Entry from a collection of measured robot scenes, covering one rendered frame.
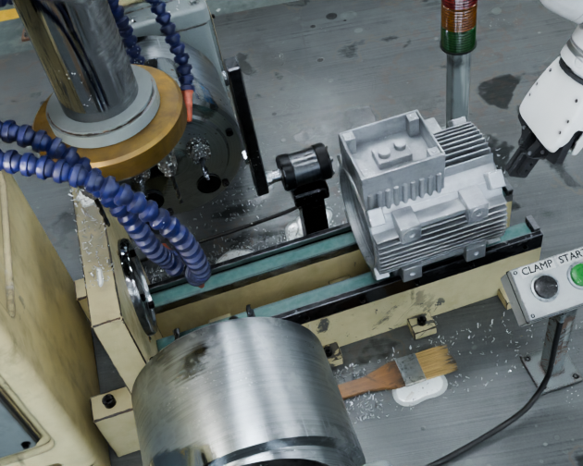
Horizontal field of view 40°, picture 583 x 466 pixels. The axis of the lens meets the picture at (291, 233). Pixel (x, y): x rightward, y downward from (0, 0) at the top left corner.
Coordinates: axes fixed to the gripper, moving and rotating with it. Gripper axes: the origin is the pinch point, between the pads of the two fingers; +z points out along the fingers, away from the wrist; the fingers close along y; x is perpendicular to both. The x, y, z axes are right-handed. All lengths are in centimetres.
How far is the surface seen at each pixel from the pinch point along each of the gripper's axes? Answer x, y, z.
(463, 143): 6.0, 5.8, 2.2
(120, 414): 47, -8, 47
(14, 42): 36, 245, 147
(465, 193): 7.0, -0.9, 5.8
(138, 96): 54, 4, 1
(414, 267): 10.1, -3.8, 18.2
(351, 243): 11.8, 9.3, 26.8
